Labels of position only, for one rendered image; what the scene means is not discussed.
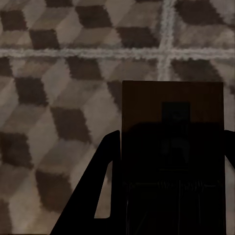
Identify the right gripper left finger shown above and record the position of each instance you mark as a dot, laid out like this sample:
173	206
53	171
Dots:
77	217

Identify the mousetrap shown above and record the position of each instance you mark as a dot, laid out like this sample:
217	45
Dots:
173	158

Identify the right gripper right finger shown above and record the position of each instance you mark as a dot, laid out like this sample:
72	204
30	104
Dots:
229	145

